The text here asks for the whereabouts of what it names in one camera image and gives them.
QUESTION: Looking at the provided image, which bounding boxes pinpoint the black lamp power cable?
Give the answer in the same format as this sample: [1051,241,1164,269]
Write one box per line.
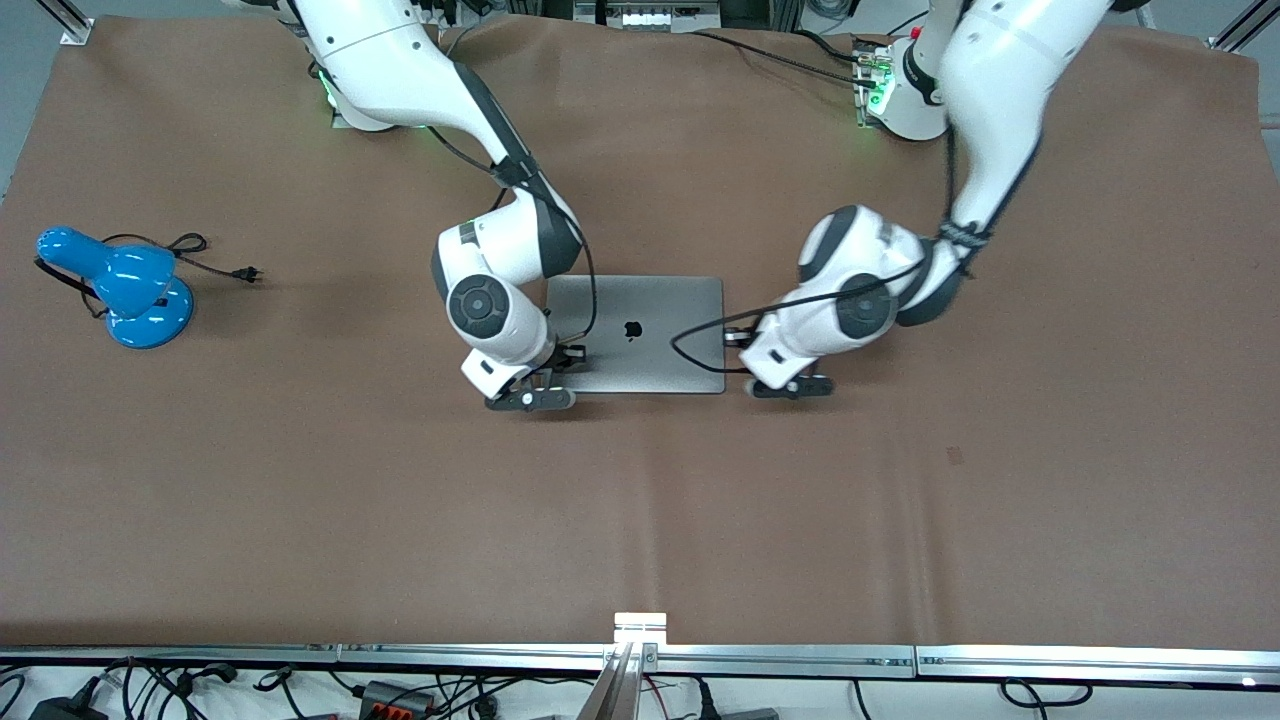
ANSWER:
[35,232,264,319]

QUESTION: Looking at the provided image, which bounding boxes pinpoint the black box orange clips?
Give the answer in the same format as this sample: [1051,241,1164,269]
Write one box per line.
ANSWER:
[358,680,441,717]

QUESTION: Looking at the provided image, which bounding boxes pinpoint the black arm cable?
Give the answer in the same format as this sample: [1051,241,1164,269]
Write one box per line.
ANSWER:
[425,120,599,371]
[670,130,976,376]

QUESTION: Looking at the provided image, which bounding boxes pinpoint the black tangled floor cable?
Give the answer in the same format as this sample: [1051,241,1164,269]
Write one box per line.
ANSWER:
[105,657,243,720]

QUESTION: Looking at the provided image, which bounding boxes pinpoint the grey control box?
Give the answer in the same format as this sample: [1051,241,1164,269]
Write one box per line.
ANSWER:
[572,0,723,33]

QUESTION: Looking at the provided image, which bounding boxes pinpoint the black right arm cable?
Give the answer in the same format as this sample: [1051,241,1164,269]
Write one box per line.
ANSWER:
[425,120,599,371]

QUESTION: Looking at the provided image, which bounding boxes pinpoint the blue desk lamp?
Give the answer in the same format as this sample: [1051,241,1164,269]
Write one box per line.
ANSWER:
[36,227,196,351]

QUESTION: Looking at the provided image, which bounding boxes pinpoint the silver grey laptop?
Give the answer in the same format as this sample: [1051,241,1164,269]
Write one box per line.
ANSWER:
[545,275,726,395]

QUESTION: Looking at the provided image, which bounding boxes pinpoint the long black background cable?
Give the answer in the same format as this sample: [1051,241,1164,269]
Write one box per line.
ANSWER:
[690,28,866,86]

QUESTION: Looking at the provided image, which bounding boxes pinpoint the brown table mat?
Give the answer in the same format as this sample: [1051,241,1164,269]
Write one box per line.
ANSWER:
[0,12,1280,651]

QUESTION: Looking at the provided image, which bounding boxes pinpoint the aluminium table edge rail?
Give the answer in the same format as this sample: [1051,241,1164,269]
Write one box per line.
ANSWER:
[338,645,613,672]
[0,643,341,667]
[655,645,917,678]
[915,647,1280,687]

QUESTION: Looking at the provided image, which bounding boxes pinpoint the aluminium frame corner post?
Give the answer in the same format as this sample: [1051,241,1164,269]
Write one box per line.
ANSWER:
[1205,0,1280,53]
[35,0,96,46]

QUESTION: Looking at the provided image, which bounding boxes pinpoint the aluminium profile beam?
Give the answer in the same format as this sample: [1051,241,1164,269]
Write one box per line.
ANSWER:
[575,642,661,720]

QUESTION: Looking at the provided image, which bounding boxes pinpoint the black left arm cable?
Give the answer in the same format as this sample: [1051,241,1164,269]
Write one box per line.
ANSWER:
[670,130,976,376]

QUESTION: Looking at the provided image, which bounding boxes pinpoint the black power adapter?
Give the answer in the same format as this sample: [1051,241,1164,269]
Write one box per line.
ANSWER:
[28,690,111,720]

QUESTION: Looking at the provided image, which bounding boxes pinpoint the black looped floor cable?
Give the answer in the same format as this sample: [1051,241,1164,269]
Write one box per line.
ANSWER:
[1000,678,1097,713]

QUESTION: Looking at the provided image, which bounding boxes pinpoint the shiny silver bracket plate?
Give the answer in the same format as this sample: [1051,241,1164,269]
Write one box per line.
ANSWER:
[613,612,668,647]

